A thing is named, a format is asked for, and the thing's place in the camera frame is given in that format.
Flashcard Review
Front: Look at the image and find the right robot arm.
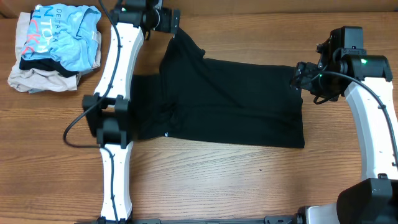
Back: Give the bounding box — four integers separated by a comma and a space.
291, 54, 397, 223

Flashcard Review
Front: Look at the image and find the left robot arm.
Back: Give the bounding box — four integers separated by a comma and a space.
83, 1, 181, 223

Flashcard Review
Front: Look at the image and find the light blue printed shirt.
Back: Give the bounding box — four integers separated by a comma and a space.
22, 3, 101, 72

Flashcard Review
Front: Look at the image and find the folded black garment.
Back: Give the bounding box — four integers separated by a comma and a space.
19, 58, 79, 78

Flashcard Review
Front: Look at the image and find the beige folded garment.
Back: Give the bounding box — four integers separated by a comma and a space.
7, 12, 101, 93

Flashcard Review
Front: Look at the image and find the black t-shirt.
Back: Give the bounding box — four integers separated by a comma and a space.
132, 30, 305, 149

